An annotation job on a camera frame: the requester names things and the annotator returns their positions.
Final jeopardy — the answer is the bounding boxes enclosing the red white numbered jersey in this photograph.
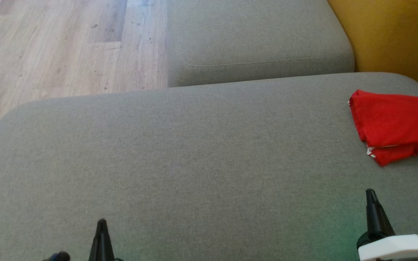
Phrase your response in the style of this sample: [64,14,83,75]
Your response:
[348,90,418,148]

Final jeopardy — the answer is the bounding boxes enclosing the yellow cushion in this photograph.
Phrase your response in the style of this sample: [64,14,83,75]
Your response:
[326,0,418,101]

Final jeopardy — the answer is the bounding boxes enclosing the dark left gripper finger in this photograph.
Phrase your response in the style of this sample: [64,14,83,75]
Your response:
[89,219,116,261]

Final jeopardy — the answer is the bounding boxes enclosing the small grey sofa cushion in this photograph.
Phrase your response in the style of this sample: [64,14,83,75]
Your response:
[167,0,356,88]

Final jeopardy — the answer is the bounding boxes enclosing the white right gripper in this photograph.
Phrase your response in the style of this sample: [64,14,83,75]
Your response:
[357,188,418,261]

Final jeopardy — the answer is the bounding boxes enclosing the large grey sofa seat cushion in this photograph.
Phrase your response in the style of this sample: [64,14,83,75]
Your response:
[0,72,418,261]

